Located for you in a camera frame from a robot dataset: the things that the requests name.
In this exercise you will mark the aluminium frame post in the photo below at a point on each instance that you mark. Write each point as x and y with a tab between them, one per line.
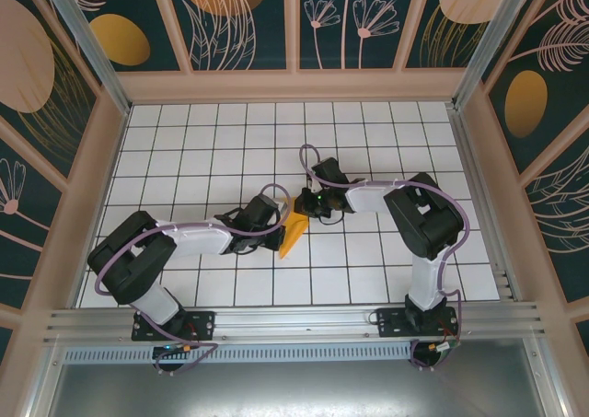
491	39
94	53

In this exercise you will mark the aluminium side rail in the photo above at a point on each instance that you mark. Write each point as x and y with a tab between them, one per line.
474	168

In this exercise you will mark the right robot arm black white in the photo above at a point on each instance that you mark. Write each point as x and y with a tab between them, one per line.
423	219

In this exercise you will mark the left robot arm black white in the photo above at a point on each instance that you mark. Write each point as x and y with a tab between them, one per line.
124	265

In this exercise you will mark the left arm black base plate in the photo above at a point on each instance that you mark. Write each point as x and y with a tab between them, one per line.
204	320

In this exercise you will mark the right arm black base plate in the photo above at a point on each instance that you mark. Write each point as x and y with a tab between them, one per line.
391	322

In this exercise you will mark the aluminium mounting rail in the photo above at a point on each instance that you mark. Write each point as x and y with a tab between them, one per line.
294	320

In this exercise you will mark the grey metal sheet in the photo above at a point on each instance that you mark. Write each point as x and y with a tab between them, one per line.
294	389

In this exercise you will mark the orange square paper sheet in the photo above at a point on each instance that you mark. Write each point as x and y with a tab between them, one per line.
294	228

